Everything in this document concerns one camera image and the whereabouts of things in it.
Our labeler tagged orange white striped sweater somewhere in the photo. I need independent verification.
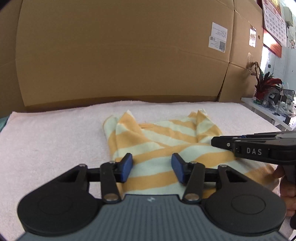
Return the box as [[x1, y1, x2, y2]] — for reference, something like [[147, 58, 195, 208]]
[[103, 109, 279, 196]]

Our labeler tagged person right hand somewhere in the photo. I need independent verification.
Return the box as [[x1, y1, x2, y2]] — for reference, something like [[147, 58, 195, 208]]
[[273, 165, 296, 217]]

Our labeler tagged white side table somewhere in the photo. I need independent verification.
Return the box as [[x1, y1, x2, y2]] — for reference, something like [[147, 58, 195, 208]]
[[241, 97, 295, 131]]

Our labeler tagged heat sealer machine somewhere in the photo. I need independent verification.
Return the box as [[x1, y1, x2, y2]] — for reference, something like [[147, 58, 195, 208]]
[[262, 88, 295, 117]]

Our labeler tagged red leafed potted plant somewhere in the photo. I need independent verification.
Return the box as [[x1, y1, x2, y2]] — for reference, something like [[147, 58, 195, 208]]
[[251, 62, 282, 102]]

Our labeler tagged right lower cardboard box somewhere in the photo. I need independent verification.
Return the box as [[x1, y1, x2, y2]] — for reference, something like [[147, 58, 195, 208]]
[[218, 63, 257, 103]]

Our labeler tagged pink towel mat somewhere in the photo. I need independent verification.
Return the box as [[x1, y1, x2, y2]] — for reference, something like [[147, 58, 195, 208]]
[[1, 101, 276, 240]]

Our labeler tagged right upper cardboard box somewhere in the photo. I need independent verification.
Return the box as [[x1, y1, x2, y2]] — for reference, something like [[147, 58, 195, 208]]
[[230, 0, 263, 69]]

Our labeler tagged white shipping label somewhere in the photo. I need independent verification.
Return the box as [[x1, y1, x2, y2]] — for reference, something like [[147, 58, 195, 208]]
[[208, 22, 228, 53]]

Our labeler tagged teal folded cloth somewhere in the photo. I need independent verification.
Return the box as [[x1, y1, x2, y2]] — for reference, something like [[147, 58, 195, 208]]
[[0, 116, 10, 132]]

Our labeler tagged left cardboard box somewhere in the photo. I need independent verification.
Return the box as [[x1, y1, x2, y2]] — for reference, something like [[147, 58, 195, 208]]
[[1, 1, 25, 117]]

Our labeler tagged large centre cardboard box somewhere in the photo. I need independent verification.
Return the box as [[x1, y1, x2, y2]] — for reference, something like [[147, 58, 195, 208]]
[[16, 1, 234, 109]]

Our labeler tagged wall calendar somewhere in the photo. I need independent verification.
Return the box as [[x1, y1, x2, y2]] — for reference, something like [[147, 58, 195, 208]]
[[262, 0, 287, 58]]

